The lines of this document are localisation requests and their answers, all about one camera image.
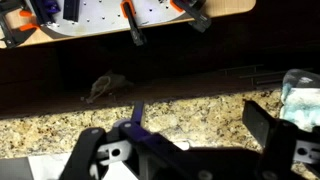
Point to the orange black clamp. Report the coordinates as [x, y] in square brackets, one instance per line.
[128, 12]

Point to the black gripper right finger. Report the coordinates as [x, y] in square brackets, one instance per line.
[283, 143]

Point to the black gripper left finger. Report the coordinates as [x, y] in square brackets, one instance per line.
[147, 156]

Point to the crumpled beige rag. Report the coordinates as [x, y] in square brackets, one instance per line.
[107, 83]

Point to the grey metal base plate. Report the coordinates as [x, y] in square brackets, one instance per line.
[105, 16]

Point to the blue white dish cloth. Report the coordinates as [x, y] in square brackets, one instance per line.
[300, 99]

